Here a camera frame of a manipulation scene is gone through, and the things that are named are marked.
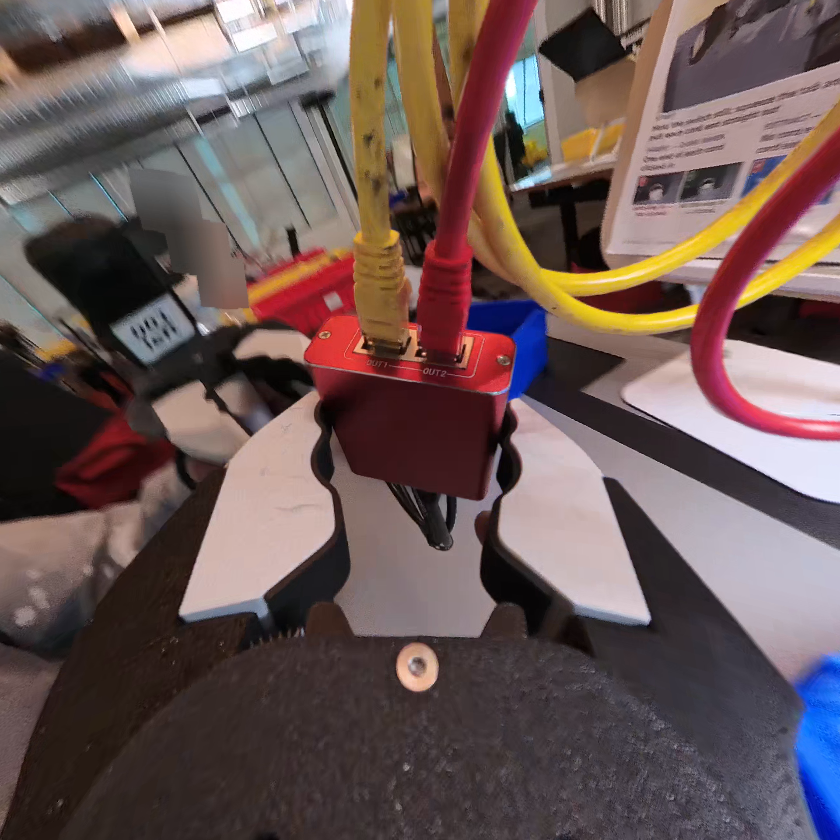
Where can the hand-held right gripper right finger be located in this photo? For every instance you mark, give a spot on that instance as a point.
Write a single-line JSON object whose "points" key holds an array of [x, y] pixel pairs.
{"points": [[558, 525]]}

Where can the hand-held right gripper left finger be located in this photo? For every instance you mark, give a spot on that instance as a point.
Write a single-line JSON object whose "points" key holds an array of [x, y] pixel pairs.
{"points": [[262, 518]]}

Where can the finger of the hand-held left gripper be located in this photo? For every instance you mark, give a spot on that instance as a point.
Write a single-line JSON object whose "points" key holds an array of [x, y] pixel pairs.
{"points": [[197, 420], [272, 342]]}

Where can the red ethernet splitter box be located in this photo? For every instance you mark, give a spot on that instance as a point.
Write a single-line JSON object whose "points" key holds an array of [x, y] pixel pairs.
{"points": [[420, 426]]}

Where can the blue plastic bin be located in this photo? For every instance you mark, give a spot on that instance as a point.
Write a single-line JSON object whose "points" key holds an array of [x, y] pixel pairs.
{"points": [[505, 334], [820, 754]]}

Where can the red storage crate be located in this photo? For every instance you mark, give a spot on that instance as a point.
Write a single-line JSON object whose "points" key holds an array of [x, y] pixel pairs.
{"points": [[302, 295]]}

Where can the red bag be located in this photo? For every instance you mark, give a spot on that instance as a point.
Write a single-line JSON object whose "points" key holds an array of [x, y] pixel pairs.
{"points": [[111, 459]]}

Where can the black tape strip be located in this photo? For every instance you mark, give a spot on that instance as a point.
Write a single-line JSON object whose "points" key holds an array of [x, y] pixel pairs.
{"points": [[656, 433]]}

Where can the black office chair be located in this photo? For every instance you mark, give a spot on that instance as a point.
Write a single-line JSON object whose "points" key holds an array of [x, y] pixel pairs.
{"points": [[39, 426]]}

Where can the person's torso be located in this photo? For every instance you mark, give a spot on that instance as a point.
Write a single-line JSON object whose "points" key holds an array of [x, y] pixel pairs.
{"points": [[65, 558]]}

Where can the red storage tote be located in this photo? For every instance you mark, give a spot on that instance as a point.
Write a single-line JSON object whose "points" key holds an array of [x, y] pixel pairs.
{"points": [[623, 295]]}

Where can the background wooden desk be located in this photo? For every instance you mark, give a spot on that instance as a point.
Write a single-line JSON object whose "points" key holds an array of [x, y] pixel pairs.
{"points": [[558, 174]]}

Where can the yellow storage box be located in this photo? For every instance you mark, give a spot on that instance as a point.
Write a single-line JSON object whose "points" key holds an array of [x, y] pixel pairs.
{"points": [[584, 141]]}

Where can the instruction sheet board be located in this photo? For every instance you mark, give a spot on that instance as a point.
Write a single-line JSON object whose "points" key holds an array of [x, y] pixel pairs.
{"points": [[722, 131]]}

